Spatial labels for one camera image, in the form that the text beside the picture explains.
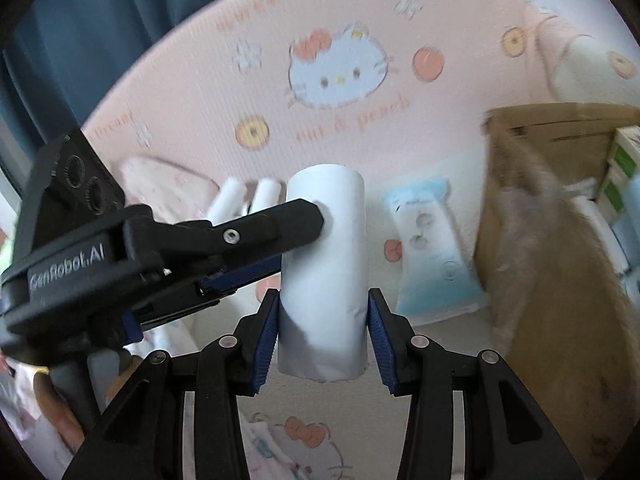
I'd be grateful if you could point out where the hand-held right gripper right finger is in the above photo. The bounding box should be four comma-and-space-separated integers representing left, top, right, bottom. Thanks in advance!
367, 287, 586, 480

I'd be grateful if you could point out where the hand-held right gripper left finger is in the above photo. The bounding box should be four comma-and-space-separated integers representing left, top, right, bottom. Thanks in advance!
62, 287, 281, 480

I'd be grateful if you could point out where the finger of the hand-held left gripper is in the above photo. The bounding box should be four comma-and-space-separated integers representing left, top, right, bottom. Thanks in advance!
160, 198, 327, 271
197, 255, 283, 301

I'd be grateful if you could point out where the large white paper roll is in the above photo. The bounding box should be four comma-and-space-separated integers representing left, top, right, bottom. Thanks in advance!
276, 164, 369, 382

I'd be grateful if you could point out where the blue white wipes pack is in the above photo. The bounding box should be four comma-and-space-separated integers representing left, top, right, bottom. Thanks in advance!
382, 178, 493, 318

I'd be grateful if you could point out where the small white paper roll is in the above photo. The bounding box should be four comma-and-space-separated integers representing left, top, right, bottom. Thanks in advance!
209, 177, 248, 223
567, 195, 628, 273
245, 178, 283, 213

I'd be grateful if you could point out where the cardboard box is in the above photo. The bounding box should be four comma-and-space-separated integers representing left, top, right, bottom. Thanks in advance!
472, 102, 640, 471

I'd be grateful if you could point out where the person's left hand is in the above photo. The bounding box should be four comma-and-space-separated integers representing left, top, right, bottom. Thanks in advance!
27, 352, 148, 453

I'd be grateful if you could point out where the pink Hello Kitty blanket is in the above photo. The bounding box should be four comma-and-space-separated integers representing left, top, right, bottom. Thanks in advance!
0, 32, 640, 480

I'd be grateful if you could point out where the pink toast-shaped cushion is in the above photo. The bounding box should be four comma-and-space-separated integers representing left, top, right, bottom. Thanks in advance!
117, 156, 221, 211

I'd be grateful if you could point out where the pink printed blanket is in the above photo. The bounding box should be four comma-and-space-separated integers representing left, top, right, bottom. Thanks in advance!
80, 0, 640, 171

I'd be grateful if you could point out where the blue curtain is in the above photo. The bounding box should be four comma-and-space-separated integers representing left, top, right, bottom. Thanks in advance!
0, 0, 226, 171

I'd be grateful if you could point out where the light blue tissue pack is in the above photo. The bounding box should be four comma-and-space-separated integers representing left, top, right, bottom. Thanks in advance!
612, 175, 640, 271

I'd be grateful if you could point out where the green white carton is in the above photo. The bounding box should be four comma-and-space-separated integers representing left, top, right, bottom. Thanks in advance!
602, 127, 640, 221

